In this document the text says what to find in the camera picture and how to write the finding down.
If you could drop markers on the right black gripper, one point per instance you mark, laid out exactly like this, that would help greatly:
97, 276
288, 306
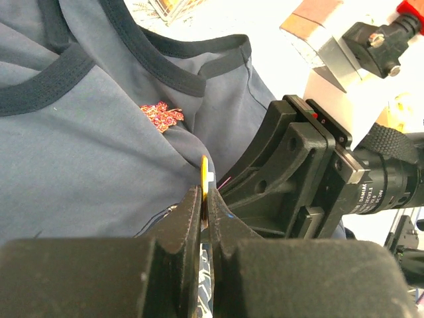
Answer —
314, 177

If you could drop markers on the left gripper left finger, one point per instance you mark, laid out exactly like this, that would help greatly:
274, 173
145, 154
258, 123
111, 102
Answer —
153, 275

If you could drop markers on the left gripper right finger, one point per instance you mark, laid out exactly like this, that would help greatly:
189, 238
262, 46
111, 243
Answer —
258, 277

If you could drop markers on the round gold amber brooch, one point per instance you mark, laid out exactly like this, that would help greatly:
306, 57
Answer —
206, 177

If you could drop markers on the floral patterned table mat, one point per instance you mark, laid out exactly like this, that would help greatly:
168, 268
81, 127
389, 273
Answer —
145, 15

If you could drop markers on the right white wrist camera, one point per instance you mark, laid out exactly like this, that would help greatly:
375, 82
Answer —
362, 54

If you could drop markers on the white wire shelf rack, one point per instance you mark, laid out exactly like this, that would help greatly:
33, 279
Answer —
170, 10

